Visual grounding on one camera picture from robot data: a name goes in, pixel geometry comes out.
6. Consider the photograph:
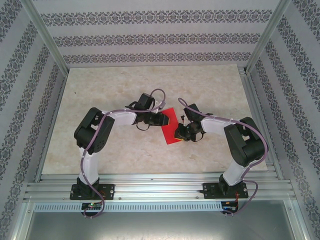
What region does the grey metal sheet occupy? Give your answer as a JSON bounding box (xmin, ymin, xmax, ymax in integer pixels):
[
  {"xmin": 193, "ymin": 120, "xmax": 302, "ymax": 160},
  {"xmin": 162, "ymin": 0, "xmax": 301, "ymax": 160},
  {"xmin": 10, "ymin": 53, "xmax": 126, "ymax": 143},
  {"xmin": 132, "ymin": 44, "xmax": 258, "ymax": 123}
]
[{"xmin": 24, "ymin": 211, "xmax": 305, "ymax": 240}]

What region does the small circuit board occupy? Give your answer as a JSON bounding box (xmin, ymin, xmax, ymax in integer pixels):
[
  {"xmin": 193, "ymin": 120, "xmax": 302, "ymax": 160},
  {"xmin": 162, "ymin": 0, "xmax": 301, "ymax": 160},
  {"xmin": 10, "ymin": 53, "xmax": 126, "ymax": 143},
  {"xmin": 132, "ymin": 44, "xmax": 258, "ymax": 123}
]
[
  {"xmin": 221, "ymin": 201, "xmax": 240, "ymax": 213},
  {"xmin": 81, "ymin": 202, "xmax": 103, "ymax": 211}
]

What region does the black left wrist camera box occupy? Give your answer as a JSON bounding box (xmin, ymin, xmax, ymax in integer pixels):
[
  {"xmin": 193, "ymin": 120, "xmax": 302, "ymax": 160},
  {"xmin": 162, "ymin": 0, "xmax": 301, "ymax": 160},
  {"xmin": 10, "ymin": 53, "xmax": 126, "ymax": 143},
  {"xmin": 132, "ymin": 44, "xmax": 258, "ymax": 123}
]
[{"xmin": 138, "ymin": 92, "xmax": 156, "ymax": 111}]

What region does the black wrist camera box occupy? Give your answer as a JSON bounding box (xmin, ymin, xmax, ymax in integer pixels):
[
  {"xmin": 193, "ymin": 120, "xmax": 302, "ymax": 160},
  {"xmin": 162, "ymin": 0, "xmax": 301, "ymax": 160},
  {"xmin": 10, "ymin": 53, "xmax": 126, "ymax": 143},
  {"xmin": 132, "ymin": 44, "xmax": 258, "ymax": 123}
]
[
  {"xmin": 138, "ymin": 92, "xmax": 156, "ymax": 111},
  {"xmin": 184, "ymin": 103, "xmax": 201, "ymax": 124}
]

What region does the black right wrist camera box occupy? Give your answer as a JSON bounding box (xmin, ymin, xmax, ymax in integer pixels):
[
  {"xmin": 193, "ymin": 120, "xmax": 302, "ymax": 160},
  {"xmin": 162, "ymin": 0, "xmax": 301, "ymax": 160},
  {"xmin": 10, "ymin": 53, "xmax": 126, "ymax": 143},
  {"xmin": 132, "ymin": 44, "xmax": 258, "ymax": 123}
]
[{"xmin": 184, "ymin": 103, "xmax": 201, "ymax": 124}]

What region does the aluminium mounting rail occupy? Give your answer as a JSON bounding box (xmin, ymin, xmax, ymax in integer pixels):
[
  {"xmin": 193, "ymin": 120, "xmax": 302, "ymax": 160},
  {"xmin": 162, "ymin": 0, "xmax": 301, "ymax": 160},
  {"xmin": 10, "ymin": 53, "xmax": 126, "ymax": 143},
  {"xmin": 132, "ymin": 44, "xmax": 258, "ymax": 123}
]
[{"xmin": 23, "ymin": 172, "xmax": 298, "ymax": 202}]

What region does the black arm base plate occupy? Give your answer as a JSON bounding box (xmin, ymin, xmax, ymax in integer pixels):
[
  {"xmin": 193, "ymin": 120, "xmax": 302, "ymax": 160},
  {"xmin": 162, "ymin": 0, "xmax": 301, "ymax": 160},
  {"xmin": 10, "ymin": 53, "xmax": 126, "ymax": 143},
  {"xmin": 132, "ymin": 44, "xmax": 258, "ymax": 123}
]
[
  {"xmin": 202, "ymin": 182, "xmax": 249, "ymax": 200},
  {"xmin": 70, "ymin": 183, "xmax": 116, "ymax": 201}
]

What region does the slotted grey cable duct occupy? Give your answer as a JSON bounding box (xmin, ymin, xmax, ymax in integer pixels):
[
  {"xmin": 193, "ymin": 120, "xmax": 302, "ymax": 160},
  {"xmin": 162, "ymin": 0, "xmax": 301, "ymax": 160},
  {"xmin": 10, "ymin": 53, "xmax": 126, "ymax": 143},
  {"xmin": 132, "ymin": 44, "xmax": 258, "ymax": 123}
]
[{"xmin": 33, "ymin": 201, "xmax": 223, "ymax": 213}]

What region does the purple cable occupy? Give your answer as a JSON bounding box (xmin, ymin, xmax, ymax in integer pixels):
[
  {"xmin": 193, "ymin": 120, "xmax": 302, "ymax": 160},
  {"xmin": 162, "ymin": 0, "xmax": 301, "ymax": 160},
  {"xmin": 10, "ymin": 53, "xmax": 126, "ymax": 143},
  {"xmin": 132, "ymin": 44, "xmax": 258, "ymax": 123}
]
[
  {"xmin": 177, "ymin": 97, "xmax": 270, "ymax": 218},
  {"xmin": 79, "ymin": 88, "xmax": 168, "ymax": 221}
]

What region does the aluminium frame post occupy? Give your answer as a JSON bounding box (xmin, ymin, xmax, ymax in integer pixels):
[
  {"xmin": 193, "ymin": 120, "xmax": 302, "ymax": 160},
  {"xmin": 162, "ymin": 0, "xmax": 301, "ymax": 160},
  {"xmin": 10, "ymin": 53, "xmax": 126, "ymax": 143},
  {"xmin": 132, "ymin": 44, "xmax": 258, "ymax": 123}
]
[
  {"xmin": 23, "ymin": 0, "xmax": 70, "ymax": 75},
  {"xmin": 243, "ymin": 0, "xmax": 293, "ymax": 76},
  {"xmin": 9, "ymin": 196, "xmax": 36, "ymax": 240},
  {"xmin": 283, "ymin": 199, "xmax": 312, "ymax": 240}
]

